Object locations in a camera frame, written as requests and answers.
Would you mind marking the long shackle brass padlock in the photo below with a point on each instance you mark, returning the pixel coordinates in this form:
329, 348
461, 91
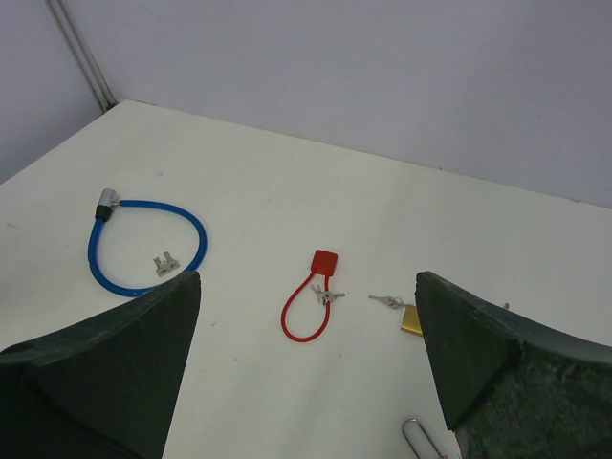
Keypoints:
424, 440

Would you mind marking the left aluminium frame post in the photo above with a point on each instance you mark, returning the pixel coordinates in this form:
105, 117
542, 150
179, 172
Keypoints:
82, 54

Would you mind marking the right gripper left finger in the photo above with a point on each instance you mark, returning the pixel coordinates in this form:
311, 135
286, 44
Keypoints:
105, 387

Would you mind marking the silver keys of handled padlock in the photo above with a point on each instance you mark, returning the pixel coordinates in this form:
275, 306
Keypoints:
392, 302

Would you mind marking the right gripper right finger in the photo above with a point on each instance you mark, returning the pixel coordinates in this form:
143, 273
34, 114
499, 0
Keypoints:
510, 387

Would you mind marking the blue cable lock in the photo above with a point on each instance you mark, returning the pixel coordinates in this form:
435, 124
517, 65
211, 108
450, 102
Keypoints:
129, 233

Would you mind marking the small brass padlock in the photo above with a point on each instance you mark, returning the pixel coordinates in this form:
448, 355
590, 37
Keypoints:
411, 323

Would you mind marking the keys of red padlock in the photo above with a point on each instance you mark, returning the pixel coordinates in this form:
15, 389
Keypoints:
325, 297

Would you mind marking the keys of blue cable lock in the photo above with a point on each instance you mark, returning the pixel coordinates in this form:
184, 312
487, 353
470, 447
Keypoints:
166, 264

